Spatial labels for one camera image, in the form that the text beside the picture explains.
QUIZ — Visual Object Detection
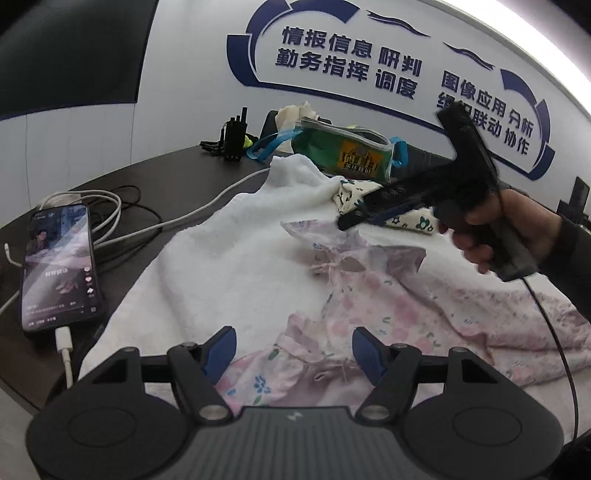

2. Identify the pink floral garment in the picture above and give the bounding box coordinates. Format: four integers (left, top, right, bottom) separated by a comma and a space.
216, 221, 590, 410

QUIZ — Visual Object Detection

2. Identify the right hand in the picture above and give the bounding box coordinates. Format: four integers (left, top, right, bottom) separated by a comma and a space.
434, 189, 563, 282

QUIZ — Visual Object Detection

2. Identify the folded cream floral cloth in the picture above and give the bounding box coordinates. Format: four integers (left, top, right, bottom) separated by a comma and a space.
332, 180, 438, 235

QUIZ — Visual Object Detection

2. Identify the white towel blanket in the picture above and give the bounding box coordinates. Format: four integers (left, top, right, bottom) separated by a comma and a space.
82, 156, 590, 436

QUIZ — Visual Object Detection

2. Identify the black walkie talkie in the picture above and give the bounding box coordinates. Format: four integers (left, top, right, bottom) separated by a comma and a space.
199, 107, 247, 162

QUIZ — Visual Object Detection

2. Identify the smartphone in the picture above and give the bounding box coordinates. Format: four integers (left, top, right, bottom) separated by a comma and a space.
19, 204, 103, 336

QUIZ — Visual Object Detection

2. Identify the white charging cable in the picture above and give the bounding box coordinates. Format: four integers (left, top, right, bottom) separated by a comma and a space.
0, 166, 271, 391

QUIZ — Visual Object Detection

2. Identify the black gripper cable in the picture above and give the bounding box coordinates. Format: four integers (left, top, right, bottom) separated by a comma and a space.
521, 276, 581, 444

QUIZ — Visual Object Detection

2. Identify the black wall screen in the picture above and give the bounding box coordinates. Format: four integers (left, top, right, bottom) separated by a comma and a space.
1, 1, 158, 120

